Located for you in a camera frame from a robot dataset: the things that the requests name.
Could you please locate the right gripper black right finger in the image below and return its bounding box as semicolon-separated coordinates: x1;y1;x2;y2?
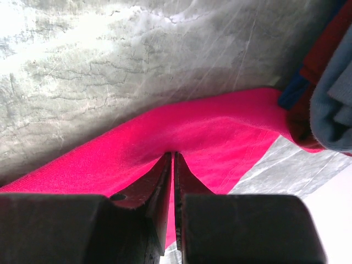
174;153;327;263

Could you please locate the folded dark red t shirt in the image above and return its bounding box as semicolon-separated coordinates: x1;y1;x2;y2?
278;1;351;153

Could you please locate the folded blue white t shirt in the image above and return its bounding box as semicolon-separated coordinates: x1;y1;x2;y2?
278;1;351;109

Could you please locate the pink-red t shirt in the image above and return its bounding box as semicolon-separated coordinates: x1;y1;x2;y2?
0;86;325;250

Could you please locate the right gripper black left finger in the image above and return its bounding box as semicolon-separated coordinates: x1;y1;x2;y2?
1;153;172;263

